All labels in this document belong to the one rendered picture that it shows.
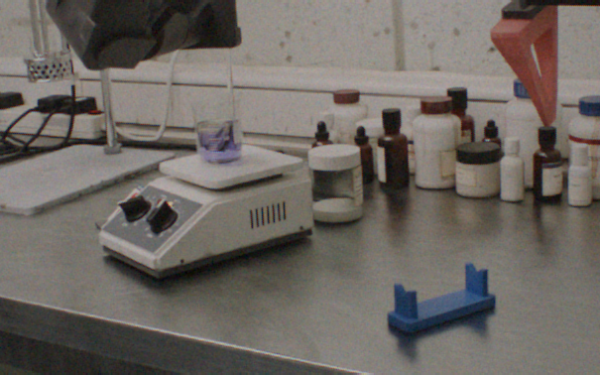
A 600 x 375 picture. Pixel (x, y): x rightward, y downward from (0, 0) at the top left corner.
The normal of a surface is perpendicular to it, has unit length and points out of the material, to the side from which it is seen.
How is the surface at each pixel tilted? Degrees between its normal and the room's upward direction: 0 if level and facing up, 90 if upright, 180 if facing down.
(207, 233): 90
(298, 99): 90
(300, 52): 90
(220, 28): 90
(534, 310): 0
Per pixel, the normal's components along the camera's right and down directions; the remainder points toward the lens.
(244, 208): 0.59, 0.18
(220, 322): -0.07, -0.96
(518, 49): -0.43, 0.73
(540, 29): 0.82, 0.04
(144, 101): -0.55, 0.25
